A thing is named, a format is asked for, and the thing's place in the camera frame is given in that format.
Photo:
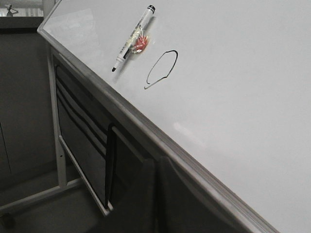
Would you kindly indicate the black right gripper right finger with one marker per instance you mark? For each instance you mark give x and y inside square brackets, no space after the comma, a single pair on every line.
[180,211]

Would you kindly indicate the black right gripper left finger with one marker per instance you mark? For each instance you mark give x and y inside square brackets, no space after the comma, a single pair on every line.
[135,212]

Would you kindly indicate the white whiteboard marker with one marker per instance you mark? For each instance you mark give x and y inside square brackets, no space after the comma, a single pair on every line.
[137,31]

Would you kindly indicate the grey whiteboard stand frame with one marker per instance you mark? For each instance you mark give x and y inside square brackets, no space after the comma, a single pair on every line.
[60,149]

